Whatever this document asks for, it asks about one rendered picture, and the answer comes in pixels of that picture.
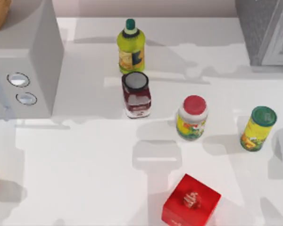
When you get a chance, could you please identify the yellow can with green lid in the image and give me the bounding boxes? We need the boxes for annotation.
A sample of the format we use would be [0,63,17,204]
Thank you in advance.
[240,105,278,153]

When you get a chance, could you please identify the yellow jar with red lid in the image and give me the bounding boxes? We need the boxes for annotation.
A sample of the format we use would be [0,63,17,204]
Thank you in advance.
[176,95,208,142]

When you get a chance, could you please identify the grey cabinet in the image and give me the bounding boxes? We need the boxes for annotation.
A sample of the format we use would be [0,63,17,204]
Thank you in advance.
[234,0,283,67]

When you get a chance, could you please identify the pale microwave oven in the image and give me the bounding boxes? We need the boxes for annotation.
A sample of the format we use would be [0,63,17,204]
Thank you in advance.
[0,0,65,120]

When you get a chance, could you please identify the red box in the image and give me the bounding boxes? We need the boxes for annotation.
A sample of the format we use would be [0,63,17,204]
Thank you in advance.
[161,173,222,226]

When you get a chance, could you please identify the large microwave knob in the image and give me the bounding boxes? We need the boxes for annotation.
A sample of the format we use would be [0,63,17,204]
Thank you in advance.
[6,72,31,88]

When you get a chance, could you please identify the green bottle with green cap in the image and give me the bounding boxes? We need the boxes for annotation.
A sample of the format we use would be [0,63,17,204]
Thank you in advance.
[117,18,146,74]

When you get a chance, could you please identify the small microwave knob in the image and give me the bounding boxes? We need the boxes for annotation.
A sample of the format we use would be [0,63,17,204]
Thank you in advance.
[15,92,38,105]

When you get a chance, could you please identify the dark red jar white lid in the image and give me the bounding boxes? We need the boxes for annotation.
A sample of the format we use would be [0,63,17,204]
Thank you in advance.
[121,71,152,120]

